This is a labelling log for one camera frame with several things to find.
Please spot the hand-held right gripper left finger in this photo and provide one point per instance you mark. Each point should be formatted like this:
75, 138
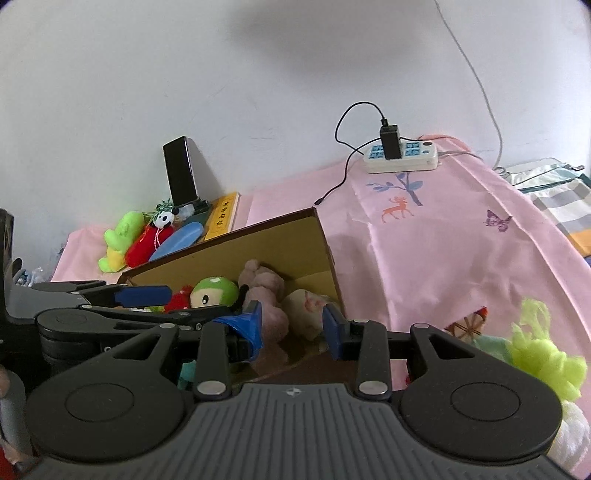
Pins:
252, 333

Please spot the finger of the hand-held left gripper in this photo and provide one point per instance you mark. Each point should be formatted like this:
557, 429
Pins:
138, 314
143, 295

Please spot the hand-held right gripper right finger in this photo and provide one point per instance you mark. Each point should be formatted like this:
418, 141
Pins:
333, 334

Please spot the green round-head plush toy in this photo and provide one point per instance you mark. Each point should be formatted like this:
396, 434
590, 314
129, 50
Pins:
214, 290

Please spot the brown cardboard box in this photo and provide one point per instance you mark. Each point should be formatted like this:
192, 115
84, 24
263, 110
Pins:
277, 244

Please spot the person's left forearm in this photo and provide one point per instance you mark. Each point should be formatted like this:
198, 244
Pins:
10, 415

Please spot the small red fuzzy plush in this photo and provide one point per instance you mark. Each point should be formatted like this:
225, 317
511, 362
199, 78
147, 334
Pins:
178, 302

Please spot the beige plush toy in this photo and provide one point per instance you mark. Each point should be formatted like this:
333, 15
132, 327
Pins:
302, 307

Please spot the red plush toy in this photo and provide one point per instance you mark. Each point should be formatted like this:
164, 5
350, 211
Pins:
143, 247

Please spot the pink teddy bear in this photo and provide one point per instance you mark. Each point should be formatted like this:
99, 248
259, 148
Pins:
265, 281

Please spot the bright green plush toy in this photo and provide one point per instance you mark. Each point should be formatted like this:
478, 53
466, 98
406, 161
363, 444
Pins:
122, 230

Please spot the blue oval plush toy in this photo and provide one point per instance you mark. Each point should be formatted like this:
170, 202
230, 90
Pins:
180, 237

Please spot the small panda toy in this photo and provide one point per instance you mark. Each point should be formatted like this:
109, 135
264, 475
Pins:
162, 220

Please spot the black phone stand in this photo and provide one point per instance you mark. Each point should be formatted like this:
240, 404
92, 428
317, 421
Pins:
199, 206

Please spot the black smartphone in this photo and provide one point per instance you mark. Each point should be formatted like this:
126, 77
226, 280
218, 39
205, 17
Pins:
180, 170

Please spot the pink printed bedsheet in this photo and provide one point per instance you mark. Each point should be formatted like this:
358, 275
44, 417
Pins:
438, 254

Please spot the white power strip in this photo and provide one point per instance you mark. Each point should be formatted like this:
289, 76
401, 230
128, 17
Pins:
415, 160

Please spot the black charger plug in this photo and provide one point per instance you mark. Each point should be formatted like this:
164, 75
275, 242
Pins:
390, 141

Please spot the green mesh bath puff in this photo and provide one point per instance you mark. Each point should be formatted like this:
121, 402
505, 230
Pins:
540, 360

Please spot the plaid bedding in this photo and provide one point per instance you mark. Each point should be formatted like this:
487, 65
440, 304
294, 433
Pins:
554, 203

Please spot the white cloth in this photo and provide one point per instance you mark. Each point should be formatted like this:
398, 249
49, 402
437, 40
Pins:
575, 434

